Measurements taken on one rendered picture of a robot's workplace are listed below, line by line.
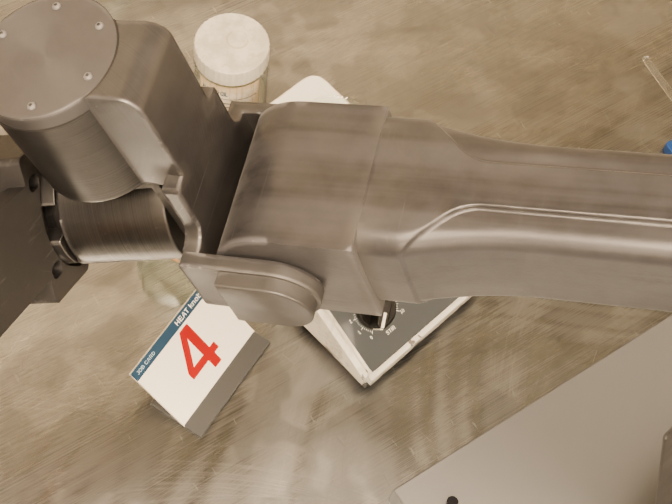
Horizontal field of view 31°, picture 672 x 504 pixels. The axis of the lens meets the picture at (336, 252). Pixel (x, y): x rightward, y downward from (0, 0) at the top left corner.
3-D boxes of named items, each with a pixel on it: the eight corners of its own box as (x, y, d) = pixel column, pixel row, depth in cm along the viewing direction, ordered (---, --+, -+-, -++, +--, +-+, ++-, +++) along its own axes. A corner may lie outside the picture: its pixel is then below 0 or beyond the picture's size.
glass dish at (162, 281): (218, 299, 91) (219, 287, 89) (147, 316, 90) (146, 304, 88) (201, 237, 93) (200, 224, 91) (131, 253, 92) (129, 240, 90)
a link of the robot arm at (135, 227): (7, 210, 48) (168, 199, 46) (33, 94, 51) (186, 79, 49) (78, 287, 54) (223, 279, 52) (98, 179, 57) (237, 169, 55)
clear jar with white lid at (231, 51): (197, 68, 100) (195, 8, 93) (268, 74, 101) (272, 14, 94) (191, 129, 98) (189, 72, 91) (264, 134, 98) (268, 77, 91)
